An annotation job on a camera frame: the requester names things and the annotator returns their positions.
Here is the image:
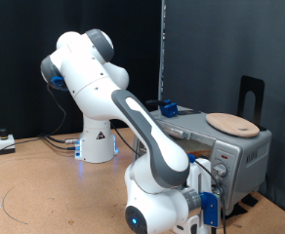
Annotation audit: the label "grey metal pole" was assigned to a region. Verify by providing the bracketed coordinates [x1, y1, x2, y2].
[157, 0, 167, 106]

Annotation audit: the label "glass oven door with handle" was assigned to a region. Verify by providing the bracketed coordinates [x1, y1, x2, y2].
[134, 123, 215, 160]

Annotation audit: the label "black base cable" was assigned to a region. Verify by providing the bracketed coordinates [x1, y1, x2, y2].
[39, 135, 78, 151]
[39, 132, 82, 145]

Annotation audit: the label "thin black camera cable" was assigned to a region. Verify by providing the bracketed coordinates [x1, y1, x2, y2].
[111, 121, 228, 234]

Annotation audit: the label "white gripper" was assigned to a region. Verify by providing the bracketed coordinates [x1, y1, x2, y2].
[181, 160, 216, 234]

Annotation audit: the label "black metal bookend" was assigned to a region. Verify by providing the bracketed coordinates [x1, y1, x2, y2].
[237, 75, 267, 132]

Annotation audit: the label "long black power cable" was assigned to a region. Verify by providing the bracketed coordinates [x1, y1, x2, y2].
[0, 82, 68, 171]

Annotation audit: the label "emergency stop button box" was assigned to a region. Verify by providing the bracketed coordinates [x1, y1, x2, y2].
[0, 128, 17, 156]

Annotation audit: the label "silver oven knob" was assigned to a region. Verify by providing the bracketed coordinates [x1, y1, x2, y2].
[213, 163, 228, 178]

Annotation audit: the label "black foam pad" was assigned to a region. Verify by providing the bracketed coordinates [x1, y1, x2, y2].
[224, 203, 248, 220]
[241, 194, 259, 208]

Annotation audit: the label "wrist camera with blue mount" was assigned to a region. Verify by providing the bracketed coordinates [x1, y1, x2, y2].
[199, 191, 222, 228]

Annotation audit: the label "small blue object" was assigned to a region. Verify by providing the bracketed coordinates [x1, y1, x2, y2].
[145, 98, 202, 119]

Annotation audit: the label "silver toaster oven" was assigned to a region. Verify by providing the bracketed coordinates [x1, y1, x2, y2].
[132, 105, 273, 216]

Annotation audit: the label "round wooden cutting board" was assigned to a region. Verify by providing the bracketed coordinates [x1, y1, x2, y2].
[205, 112, 261, 138]

